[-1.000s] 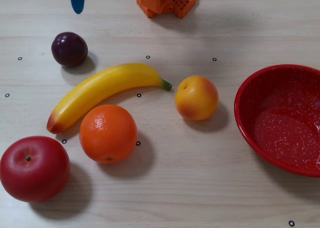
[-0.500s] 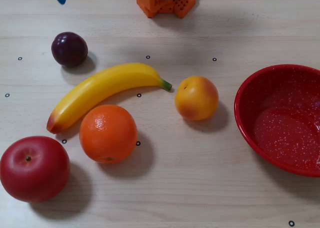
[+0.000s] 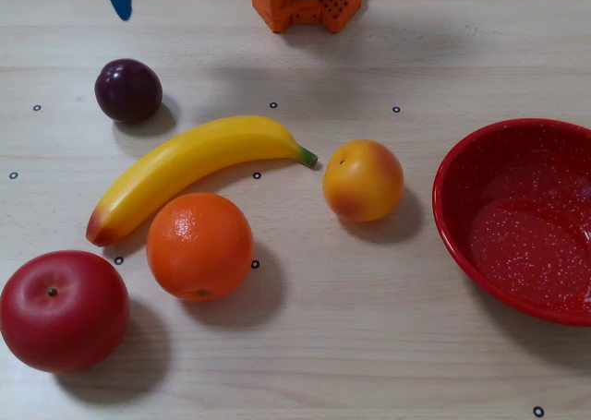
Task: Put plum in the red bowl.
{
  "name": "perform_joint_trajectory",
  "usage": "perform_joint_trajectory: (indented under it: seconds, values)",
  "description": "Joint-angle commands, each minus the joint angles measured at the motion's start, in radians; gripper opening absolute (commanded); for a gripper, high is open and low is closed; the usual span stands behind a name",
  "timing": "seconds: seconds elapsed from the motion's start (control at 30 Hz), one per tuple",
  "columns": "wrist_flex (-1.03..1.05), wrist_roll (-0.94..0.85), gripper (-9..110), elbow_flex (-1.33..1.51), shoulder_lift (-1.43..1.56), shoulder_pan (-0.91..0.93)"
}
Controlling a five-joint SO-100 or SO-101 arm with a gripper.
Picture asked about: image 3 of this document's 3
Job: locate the dark purple plum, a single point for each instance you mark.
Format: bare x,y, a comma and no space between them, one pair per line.
128,91

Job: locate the orange robot base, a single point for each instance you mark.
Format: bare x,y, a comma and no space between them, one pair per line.
277,4

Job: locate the yellow plastic banana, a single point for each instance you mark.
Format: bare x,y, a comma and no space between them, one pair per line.
194,161

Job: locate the orange fruit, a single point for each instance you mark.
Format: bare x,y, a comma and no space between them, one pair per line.
200,247

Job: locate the red speckled enamel bowl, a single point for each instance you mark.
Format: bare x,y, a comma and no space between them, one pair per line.
522,235

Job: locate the red apple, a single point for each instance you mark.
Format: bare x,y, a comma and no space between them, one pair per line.
62,311

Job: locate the yellow-orange peach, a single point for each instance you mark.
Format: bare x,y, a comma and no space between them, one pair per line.
363,181

